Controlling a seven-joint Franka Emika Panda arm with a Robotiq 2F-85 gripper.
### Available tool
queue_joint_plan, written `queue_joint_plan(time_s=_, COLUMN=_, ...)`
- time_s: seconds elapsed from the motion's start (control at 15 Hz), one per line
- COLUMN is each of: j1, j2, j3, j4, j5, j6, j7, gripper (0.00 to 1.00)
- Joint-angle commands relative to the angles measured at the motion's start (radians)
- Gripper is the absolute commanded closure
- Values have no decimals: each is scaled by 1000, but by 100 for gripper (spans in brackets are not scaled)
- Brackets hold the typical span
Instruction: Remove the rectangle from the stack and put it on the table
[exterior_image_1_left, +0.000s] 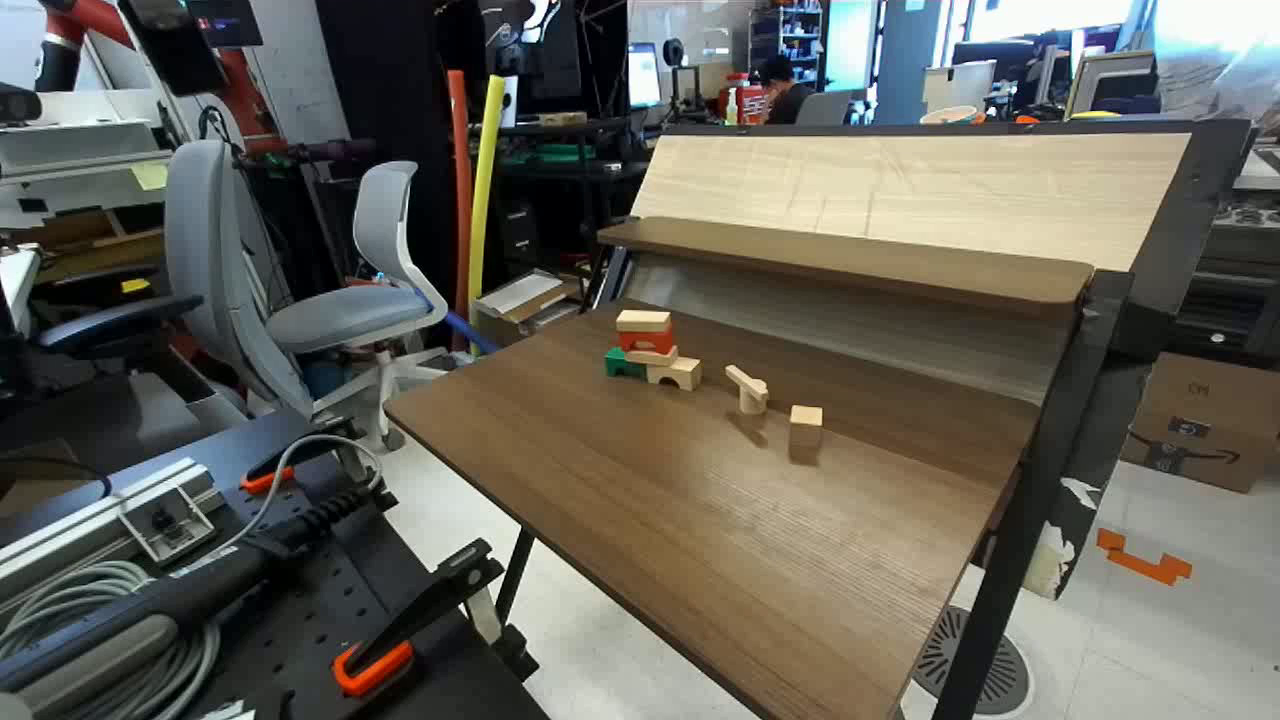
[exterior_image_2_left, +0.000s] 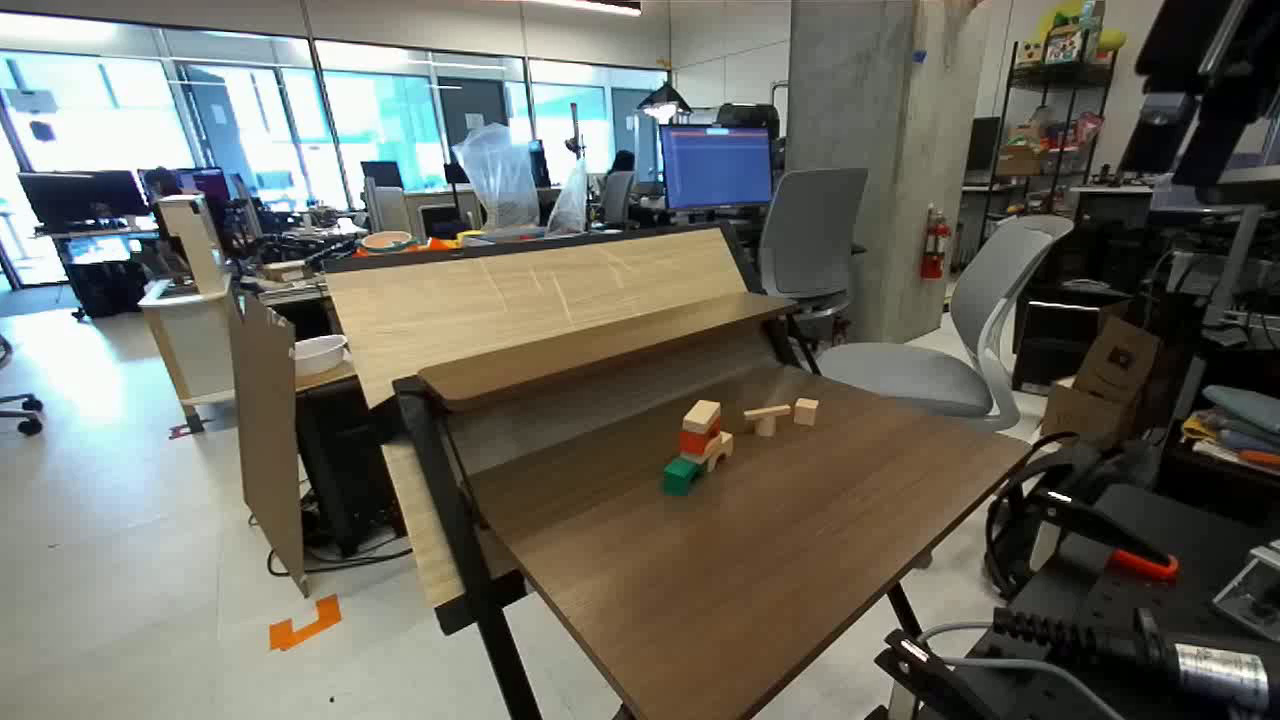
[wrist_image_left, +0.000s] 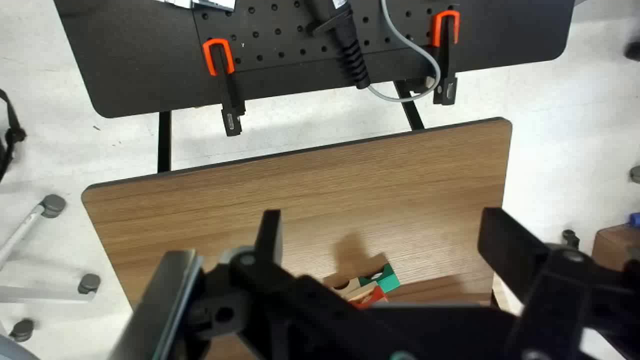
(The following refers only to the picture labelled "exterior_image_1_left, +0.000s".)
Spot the black clamp orange grip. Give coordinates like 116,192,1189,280
329,538,509,706

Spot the grey cable bundle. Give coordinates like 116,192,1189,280
0,556,229,720

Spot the orange bridge-shaped block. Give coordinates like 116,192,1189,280
610,330,681,362

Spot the round metal floor drain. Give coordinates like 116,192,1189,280
908,606,1035,720

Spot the brown cardboard box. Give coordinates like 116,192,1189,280
1117,347,1280,501

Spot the yellow sticky note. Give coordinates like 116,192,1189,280
126,157,176,198

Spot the green wooden block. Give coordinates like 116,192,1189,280
599,344,651,384

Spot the white machine housing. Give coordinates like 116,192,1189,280
0,84,178,231

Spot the natural wood angled block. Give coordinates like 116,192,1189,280
719,362,776,419

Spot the stack of flat boxes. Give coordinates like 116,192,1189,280
473,267,586,344

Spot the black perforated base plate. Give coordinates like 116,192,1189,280
0,410,550,720

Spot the silver aluminium extrusion rail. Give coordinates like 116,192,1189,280
0,453,224,592

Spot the yellow foam tube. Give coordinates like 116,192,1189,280
465,72,513,323

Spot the natural wood cube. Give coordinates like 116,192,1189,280
784,400,829,463

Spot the large grey office chair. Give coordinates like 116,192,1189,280
37,137,319,432

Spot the small clamp orange handle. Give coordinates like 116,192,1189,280
237,457,302,501

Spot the natural wood rectangle block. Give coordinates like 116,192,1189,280
610,305,676,341

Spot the thin white cable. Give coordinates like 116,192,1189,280
197,429,392,552

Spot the orange foam tube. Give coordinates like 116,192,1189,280
442,65,478,319

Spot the seated person dark hair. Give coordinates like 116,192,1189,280
750,48,819,127

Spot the small grey swivel chair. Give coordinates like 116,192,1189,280
268,157,459,453

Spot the white torn desk label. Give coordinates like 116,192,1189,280
1022,473,1103,599

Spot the light wood back panel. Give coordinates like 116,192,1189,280
624,127,1197,280

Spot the black metal desk frame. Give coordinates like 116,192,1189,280
490,117,1258,720

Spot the orange plastic floor bracket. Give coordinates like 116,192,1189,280
1092,524,1199,592

